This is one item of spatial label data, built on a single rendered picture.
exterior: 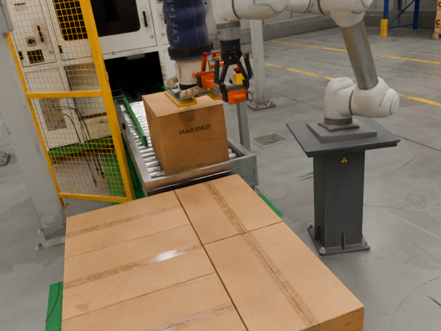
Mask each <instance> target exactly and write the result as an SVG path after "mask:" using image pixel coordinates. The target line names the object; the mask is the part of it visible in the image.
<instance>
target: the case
mask: <svg viewBox="0 0 441 331"><path fill-rule="evenodd" d="M192 98H193V96H192ZM194 99H195V100H197V104H195V105H191V106H186V107H182V108H178V107H177V106H176V105H175V104H174V103H173V102H172V101H171V100H169V99H168V98H167V97H166V96H165V95H164V92H160V93H154V94H150V95H143V96H142V100H143V104H144V110H145V114H146V120H147V124H148V130H149V134H150V140H151V144H152V148H153V150H154V152H155V154H156V156H157V158H158V160H159V162H160V164H161V166H162V167H163V169H164V171H165V173H166V175H169V174H172V173H177V172H180V171H185V170H188V169H194V168H197V167H201V166H206V165H209V164H214V163H217V162H223V161H226V160H229V159H230V157H229V151H228V140H227V134H226V123H225V117H224V106H223V103H222V102H221V101H219V100H213V99H212V98H211V97H209V96H207V95H205V96H201V97H198V98H194Z"/></svg>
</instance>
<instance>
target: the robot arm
mask: <svg viewBox="0 0 441 331"><path fill-rule="evenodd" d="M372 1H373V0H211V5H212V11H213V16H214V18H215V22H216V28H217V37H218V39H221V40H220V50H221V54H220V56H218V57H214V61H215V75H214V83H216V84H218V85H219V89H220V92H221V93H222V98H223V101H224V102H227V96H226V84H224V79H225V77H226V73H227V69H228V67H229V65H232V64H236V65H237V66H238V68H239V69H240V72H241V74H242V76H243V77H244V79H243V80H242V81H243V85H244V86H246V87H248V88H249V80H250V78H252V77H253V73H252V69H251V65H250V61H249V53H248V52H244V53H243V52H242V51H241V46H240V38H239V37H241V36H242V33H241V22H240V20H241V19H248V20H268V19H271V18H274V17H276V16H277V15H279V14H281V13H282V12H283V11H291V12H296V13H301V14H320V15H330V17H331V18H332V19H333V20H334V21H335V23H336V24H337V25H338V26H340V28H341V32H342V35H343V39H344V41H345V45H346V49H347V52H348V56H349V59H350V63H351V65H352V69H353V72H354V76H355V79H356V82H357V84H356V85H354V82H353V81H352V80H351V79H349V78H348V77H336V78H333V79H331V80H330V82H329V83H328V85H327V87H326V89H325V95H324V121H320V122H318V125H319V126H321V127H323V128H325V129H327V130H328V131H330V132H333V131H340V130H346V129H359V128H360V126H359V125H358V124H355V123H353V122H352V116H360V117H365V118H384V117H387V116H391V114H393V113H395V112H396V111H397V109H398V105H399V100H400V99H399V96H398V94H397V92H396V91H395V90H394V89H391V88H389V87H388V85H387V84H386V83H385V82H384V80H383V79H382V78H380V77H377V72H376V69H375V65H374V61H373V57H372V53H371V49H370V46H369V40H368V35H367V32H366V27H365V24H364V19H363V17H364V15H365V11H366V10H368V9H369V7H370V6H371V3H372ZM241 56H243V58H244V62H245V66H246V69H247V73H246V71H245V69H244V68H243V66H242V63H241V61H240V58H241ZM221 59H222V60H223V61H224V63H223V67H222V72H221V75H220V79H219V70H220V62H221Z"/></svg>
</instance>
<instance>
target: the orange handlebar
mask: <svg viewBox="0 0 441 331"><path fill-rule="evenodd" d="M210 65H211V69H213V68H215V64H210ZM204 83H205V84H206V85H208V86H207V87H208V88H210V89H214V84H215V83H214V78H213V79H211V80H208V79H206V80H205V81H204ZM245 96H246V94H245V93H241V94H238V95H233V96H232V99H233V100H241V99H244V98H245Z"/></svg>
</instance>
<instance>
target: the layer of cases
mask: <svg viewBox="0 0 441 331"><path fill-rule="evenodd" d="M61 331H364V305H363V304H362V303H361V302H360V301H359V300H358V299H357V298H356V297H355V296H354V295H353V294H352V293H351V291H350V290H349V289H348V288H347V287H346V286H345V285H344V284H343V283H342V282H341V281H340V280H339V279H338V278H337V277H336V276H335V275H334V274H333V273H332V272H331V271H330V270H329V269H328V268H327V267H326V266H325V265H324V264H323V263H322V262H321V261H320V259H319V258H318V257H317V256H316V255H315V254H314V253H313V252H312V251H311V250H310V249H309V248H308V247H307V246H306V245H305V243H304V242H303V241H302V240H301V239H300V238H299V237H298V236H297V235H296V234H295V233H294V232H293V231H292V230H291V229H290V228H289V227H288V226H287V225H286V224H285V223H284V222H283V221H282V220H281V219H280V218H279V217H278V216H277V215H276V214H275V213H274V211H273V210H272V209H271V208H270V207H269V206H268V205H267V204H266V203H265V202H264V201H263V200H262V199H261V198H260V197H259V196H258V194H257V193H256V192H255V191H254V190H253V189H252V188H251V187H250V186H249V185H248V184H247V183H246V182H245V181H244V180H243V179H242V178H241V177H240V176H239V175H238V174H235V175H231V176H227V177H223V178H220V179H215V180H212V181H208V182H204V183H200V184H196V185H192V186H189V187H184V188H180V189H176V190H174V191H173V190H172V191H169V192H164V193H161V194H156V195H153V196H149V197H145V198H141V199H138V200H133V201H130V202H125V203H122V204H118V205H114V206H110V207H107V208H102V209H99V210H94V211H90V212H87V213H82V214H79V215H74V216H71V217H67V218H66V240H65V255H64V282H63V296H62V324H61Z"/></svg>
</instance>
